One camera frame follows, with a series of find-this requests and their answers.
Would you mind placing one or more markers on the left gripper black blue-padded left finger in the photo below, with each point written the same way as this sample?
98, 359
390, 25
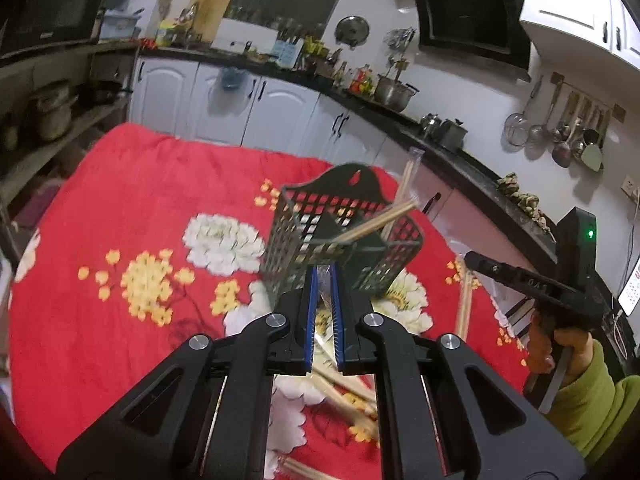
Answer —
203, 412

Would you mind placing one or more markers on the chopstick pair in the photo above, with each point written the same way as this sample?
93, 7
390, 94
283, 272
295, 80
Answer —
323, 335

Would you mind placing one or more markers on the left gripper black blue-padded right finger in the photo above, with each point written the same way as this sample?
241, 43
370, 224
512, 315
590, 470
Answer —
443, 412

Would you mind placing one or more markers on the blue plastic container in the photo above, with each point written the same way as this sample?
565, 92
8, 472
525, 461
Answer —
118, 25

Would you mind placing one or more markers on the small steel kettle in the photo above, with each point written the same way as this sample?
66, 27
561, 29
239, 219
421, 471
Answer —
429, 124

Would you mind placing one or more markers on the white smartphone with QR code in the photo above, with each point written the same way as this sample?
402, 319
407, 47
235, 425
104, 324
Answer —
630, 296

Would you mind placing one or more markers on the white upper cabinet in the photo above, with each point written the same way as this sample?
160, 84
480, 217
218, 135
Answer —
577, 31

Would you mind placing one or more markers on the black microwave oven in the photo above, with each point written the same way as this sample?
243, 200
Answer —
37, 24

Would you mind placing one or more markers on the steel stock pot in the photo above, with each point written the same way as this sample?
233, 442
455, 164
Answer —
393, 94

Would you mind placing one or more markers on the green sleeved right forearm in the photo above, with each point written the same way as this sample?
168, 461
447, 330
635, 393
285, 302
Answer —
593, 411

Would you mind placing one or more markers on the hanging pot lid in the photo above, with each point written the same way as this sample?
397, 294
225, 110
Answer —
353, 31

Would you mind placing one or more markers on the blue plastic bag on cabinet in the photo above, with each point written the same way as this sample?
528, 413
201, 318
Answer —
233, 78

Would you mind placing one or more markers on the red floral blanket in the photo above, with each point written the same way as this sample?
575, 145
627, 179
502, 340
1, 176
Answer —
154, 239

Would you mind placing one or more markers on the ginger roots on counter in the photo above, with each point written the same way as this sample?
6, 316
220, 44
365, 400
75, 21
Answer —
527, 202

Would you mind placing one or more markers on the old pot on shelf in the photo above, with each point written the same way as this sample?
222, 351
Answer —
53, 105

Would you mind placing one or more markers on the wooden chopstick on blanket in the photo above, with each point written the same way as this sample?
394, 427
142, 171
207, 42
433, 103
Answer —
465, 306
463, 268

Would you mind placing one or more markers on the wooden storage shelf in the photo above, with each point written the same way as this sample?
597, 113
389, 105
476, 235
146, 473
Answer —
100, 77

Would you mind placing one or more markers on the hanging white spatula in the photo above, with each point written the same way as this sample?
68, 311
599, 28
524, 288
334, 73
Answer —
592, 155

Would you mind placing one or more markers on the black device with green light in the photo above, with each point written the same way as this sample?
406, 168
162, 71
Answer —
576, 248

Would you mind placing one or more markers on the dark green utensil basket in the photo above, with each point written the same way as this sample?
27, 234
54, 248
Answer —
340, 217

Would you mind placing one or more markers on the white lower cabinets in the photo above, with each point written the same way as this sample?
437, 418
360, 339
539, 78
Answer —
192, 100

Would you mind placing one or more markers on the hanging steel strainer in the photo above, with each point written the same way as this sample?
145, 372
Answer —
515, 127

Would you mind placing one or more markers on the small lidded steel pot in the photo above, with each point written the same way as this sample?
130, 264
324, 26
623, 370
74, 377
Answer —
450, 134

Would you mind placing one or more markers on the blue knife block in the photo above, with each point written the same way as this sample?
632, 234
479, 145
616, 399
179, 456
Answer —
286, 52

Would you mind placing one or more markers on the hanging steel ladle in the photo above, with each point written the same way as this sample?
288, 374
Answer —
537, 133

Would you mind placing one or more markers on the black range hood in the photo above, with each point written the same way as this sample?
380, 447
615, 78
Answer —
488, 31

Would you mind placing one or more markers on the wooden cutting board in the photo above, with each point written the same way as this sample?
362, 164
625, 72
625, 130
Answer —
205, 18

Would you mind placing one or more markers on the wooden chopstick in basket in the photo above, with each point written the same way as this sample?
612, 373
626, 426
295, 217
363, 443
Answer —
375, 222
401, 195

